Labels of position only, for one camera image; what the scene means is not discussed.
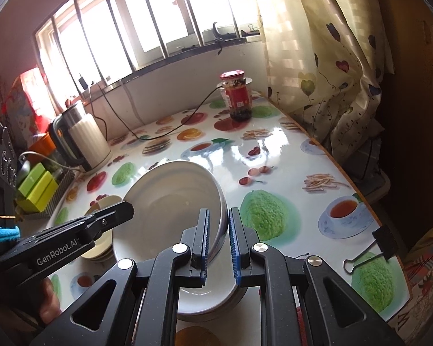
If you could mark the person's left hand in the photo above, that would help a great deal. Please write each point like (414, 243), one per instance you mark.
(50, 308)

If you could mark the striped storage box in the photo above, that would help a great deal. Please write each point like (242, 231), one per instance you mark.
(25, 209)

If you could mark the yellow green box front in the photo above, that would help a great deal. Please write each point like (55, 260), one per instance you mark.
(46, 196)

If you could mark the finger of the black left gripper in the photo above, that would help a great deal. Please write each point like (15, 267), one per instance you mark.
(114, 215)

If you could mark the black binder clip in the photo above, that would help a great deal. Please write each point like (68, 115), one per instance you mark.
(384, 245)

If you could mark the large white plate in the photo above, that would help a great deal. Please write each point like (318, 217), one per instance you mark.
(166, 201)

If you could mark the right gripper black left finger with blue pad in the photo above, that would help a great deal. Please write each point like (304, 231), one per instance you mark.
(193, 273)

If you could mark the red paper bag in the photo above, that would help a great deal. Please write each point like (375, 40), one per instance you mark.
(28, 107)

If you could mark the window with metal bars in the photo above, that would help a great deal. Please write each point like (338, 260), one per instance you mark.
(88, 44)

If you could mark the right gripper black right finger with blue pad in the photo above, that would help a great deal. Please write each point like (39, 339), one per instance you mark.
(242, 238)

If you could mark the red label glass jar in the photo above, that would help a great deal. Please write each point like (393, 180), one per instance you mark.
(239, 99)

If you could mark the cream electric kettle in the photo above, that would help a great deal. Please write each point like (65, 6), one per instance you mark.
(79, 140)

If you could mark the fruit print tablecloth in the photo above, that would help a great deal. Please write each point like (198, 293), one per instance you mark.
(282, 182)

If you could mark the heart pattern curtain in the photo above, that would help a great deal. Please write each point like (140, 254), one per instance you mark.
(325, 62)

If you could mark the lime green box middle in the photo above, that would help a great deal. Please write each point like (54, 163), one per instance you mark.
(38, 189)

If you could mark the dark green box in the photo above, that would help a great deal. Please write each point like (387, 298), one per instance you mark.
(31, 180)

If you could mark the orange lidded container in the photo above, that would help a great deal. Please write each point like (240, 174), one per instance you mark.
(43, 145)

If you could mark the stacked beige bowls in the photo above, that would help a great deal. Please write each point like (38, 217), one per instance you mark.
(103, 250)

